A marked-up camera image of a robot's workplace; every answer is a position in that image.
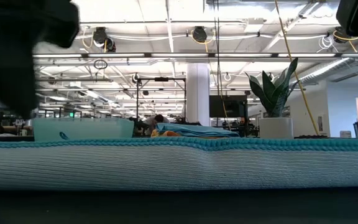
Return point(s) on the silver ceiling air duct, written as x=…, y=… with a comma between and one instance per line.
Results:
x=325, y=70

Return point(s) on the teal plastic tray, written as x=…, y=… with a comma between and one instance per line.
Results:
x=82, y=129

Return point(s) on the black background robot arm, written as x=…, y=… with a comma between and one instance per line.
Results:
x=180, y=119

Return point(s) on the bright blue microfiber towel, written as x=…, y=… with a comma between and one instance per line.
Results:
x=197, y=130

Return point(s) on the orange microfiber towel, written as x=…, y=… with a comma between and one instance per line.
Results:
x=168, y=134

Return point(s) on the person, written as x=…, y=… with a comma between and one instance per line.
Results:
x=157, y=119

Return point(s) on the small white bin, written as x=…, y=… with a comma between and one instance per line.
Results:
x=345, y=133

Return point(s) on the white building pillar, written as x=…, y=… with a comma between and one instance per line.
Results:
x=197, y=87

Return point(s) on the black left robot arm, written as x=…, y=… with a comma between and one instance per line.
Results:
x=8, y=56

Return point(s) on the light blue teal-edged towel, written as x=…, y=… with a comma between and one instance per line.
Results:
x=179, y=165

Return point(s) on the black background frame rig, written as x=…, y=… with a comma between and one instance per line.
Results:
x=162, y=79

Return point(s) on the green plant in white pot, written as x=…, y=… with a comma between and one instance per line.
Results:
x=275, y=127

